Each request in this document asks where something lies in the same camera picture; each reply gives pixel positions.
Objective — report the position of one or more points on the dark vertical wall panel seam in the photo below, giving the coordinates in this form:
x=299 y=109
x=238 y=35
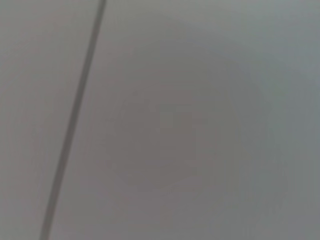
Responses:
x=75 y=120

